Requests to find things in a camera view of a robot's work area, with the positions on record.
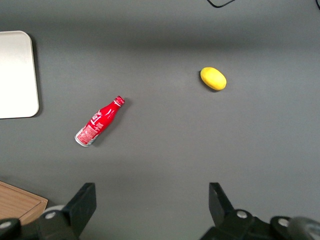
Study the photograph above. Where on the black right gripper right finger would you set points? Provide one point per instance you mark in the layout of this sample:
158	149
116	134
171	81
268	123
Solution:
220	207

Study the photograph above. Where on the wooden board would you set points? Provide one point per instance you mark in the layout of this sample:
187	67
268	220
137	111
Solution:
15	202

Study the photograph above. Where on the yellow lemon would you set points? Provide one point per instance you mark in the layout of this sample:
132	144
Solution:
213	78

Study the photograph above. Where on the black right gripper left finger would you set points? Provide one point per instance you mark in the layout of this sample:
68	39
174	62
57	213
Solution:
80	207

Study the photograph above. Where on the red cola bottle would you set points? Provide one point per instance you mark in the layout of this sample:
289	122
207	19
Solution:
96	123

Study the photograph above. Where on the cream rectangular tray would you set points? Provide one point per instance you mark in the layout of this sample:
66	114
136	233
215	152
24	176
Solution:
15	75

